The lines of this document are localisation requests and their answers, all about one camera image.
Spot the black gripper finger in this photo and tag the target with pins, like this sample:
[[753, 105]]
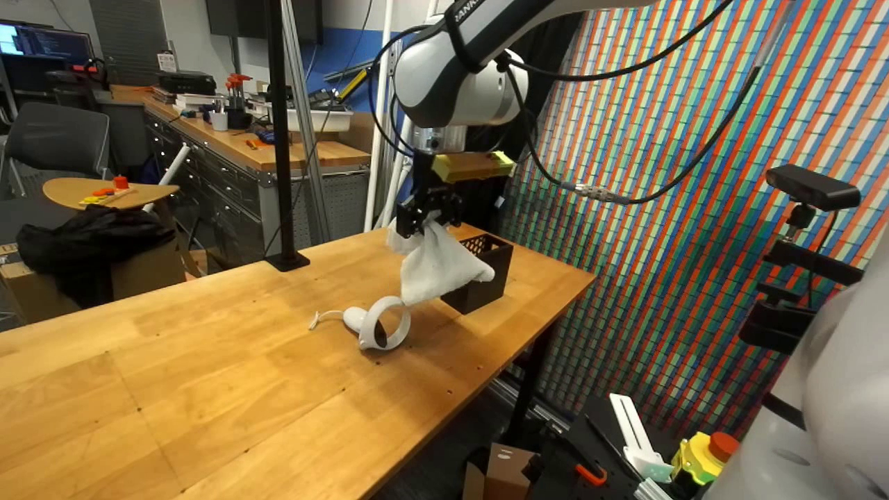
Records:
[[413, 216], [449, 209]]

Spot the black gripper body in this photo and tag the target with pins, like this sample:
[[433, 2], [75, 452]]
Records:
[[433, 184]]

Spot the white towel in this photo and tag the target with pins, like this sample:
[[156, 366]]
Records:
[[433, 268]]

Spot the black perforated box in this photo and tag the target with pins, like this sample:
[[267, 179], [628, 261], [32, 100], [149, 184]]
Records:
[[486, 279]]

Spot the large brown cardboard box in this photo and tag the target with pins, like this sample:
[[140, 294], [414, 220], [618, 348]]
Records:
[[140, 268]]

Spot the white pipe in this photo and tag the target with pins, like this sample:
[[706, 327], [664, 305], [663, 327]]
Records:
[[393, 176], [375, 166]]

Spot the white VR controller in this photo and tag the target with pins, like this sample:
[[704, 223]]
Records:
[[371, 326]]

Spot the black curtain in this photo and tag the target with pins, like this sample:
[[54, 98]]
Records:
[[545, 129]]

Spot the white tray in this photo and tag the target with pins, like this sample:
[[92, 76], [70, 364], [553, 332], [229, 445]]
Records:
[[320, 118]]

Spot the grey metal pole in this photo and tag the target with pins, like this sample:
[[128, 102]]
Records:
[[306, 129]]

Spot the black vertical pole stand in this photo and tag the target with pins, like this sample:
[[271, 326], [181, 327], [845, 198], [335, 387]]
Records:
[[281, 139]]

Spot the wooden-top workbench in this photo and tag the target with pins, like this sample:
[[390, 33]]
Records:
[[232, 176]]

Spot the black table leg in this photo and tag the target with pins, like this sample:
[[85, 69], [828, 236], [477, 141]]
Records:
[[529, 397]]

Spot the red item in dark pot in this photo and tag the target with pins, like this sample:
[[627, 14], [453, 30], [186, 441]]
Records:
[[236, 98]]

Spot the multicolour patterned backdrop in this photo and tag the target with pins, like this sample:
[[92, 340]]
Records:
[[704, 279]]

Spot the small orange object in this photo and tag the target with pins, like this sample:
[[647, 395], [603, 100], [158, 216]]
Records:
[[115, 184]]

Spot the round wooden stool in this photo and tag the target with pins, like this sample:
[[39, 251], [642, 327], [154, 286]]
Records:
[[101, 195]]

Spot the black bag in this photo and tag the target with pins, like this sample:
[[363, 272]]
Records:
[[86, 251]]

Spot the yellow red emergency stop button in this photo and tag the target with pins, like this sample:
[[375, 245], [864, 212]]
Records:
[[704, 458]]

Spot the dark grey office chair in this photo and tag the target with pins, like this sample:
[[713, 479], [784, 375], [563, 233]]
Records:
[[57, 139]]

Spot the computer monitor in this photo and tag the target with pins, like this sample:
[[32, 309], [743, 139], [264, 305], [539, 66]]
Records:
[[43, 43]]

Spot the yellow-green wrist camera box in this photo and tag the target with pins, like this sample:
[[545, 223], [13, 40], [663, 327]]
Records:
[[474, 166]]

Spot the white metal bracket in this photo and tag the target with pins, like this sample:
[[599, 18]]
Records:
[[633, 430]]

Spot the black camera stand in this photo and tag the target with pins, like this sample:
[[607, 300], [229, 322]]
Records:
[[788, 305]]

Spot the black exterior camera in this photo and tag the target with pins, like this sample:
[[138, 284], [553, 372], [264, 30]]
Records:
[[809, 186]]

